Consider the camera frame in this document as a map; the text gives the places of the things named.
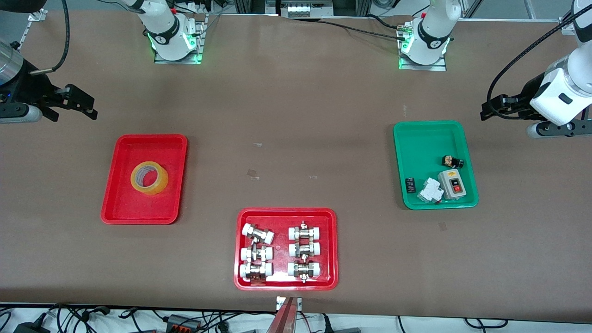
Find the red tray with valves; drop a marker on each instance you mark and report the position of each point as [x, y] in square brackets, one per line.
[330, 249]

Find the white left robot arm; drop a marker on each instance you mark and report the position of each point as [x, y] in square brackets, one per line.
[434, 32]

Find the white circuit breaker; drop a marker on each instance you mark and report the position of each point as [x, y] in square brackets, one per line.
[430, 190]

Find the black push button switch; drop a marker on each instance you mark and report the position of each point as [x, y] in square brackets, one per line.
[451, 161]

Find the green plastic tray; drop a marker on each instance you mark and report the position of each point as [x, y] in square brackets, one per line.
[421, 148]

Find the red aluminium post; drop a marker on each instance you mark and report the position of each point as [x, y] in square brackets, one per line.
[283, 321]

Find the brown tape patch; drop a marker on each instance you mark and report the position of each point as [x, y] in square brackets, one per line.
[252, 173]

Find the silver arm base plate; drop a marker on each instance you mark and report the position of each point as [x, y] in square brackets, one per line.
[423, 67]
[199, 46]

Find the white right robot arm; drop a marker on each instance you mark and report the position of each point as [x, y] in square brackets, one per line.
[166, 27]

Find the plain red plastic tray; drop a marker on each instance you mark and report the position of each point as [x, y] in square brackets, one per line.
[125, 203]

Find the dark cylindrical capacitor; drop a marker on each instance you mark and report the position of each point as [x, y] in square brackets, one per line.
[410, 185]

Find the black power adapter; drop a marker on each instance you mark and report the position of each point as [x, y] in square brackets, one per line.
[30, 328]

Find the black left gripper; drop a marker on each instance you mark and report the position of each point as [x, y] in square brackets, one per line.
[530, 91]

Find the clear yellowish tape roll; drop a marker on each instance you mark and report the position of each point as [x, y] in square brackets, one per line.
[162, 184]

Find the white power strip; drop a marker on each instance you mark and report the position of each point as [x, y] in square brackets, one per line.
[307, 10]

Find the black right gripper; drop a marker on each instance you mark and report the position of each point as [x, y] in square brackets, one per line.
[31, 90]

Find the grey on-off switch box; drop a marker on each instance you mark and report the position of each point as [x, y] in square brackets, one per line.
[455, 185]

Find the small silver bracket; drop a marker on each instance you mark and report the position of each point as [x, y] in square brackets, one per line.
[298, 303]

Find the metal valve white ends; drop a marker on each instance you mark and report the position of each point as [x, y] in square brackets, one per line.
[305, 232]
[259, 234]
[305, 249]
[255, 270]
[256, 254]
[304, 269]

